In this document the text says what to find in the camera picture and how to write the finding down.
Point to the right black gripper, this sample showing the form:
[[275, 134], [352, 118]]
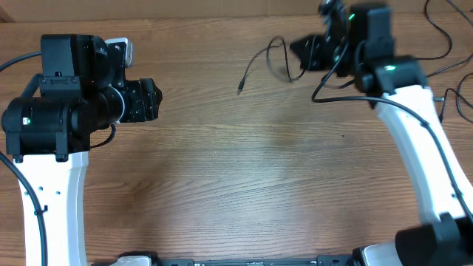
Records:
[[312, 46]]

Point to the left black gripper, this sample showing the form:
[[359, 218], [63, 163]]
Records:
[[144, 106]]

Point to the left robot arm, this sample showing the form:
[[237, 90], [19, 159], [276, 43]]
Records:
[[82, 88]]

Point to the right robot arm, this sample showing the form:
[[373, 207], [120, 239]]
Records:
[[358, 42]]

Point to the cardboard back panel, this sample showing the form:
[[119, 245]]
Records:
[[91, 10]]

